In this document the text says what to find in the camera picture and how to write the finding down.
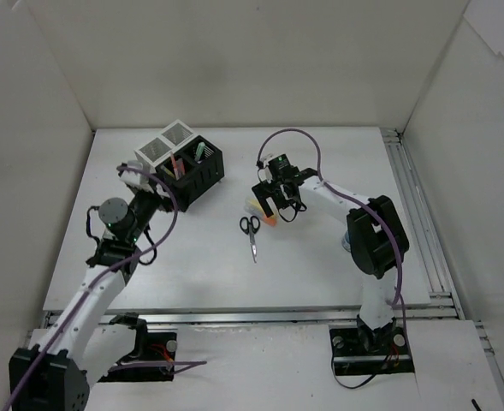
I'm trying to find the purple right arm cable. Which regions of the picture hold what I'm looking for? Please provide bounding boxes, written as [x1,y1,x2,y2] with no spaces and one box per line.
[257,128,407,343]

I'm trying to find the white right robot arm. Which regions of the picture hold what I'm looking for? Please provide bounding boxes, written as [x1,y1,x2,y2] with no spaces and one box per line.
[252,154,410,353]

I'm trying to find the aluminium side rail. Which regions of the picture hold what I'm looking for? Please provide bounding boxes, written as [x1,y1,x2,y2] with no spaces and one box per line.
[379,128,504,411]

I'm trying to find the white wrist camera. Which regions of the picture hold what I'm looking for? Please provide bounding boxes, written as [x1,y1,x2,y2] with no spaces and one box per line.
[117,160,168,197]
[256,153,276,182]

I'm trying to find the black handled scissors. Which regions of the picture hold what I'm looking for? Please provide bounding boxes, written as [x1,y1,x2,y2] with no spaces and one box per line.
[239,216,261,263]

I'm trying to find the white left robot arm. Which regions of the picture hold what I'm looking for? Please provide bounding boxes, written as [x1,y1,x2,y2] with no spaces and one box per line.
[4,181,179,410]

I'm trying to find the white mesh double container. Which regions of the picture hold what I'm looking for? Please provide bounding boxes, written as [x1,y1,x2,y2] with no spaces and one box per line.
[134,120,197,170]

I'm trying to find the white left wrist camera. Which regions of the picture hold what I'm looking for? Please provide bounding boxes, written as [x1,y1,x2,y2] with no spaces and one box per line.
[117,160,168,197]

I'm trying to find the red-orange gel pen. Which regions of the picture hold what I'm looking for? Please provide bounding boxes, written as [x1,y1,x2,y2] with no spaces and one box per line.
[170,152,180,180]

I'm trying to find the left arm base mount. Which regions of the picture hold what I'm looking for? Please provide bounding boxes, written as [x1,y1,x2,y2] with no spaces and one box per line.
[99,330,177,383]

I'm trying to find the aluminium front rail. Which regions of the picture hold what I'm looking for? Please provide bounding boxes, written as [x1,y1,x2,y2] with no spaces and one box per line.
[41,304,462,328]

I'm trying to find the yellow highlighter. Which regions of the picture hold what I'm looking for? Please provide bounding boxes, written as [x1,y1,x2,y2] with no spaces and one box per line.
[244,196,265,219]

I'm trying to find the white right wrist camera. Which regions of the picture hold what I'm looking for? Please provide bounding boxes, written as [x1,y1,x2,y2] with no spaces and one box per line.
[256,153,276,182]

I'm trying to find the green highlighter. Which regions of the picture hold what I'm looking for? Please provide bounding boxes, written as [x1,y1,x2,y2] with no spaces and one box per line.
[194,141,206,163]

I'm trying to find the orange highlighter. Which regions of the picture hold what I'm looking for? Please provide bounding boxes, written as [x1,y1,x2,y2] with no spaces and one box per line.
[262,217,277,227]

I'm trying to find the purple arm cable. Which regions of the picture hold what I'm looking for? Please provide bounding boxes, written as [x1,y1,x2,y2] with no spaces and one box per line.
[257,128,407,343]
[3,168,207,411]

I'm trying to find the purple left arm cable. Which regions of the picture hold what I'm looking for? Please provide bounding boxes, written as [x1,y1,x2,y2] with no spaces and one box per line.
[3,168,207,411]

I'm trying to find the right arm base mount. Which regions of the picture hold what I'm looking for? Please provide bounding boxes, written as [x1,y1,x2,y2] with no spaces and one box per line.
[329,326,415,378]

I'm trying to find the black mesh double container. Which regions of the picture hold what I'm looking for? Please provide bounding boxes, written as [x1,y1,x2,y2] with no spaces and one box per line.
[157,134,225,212]

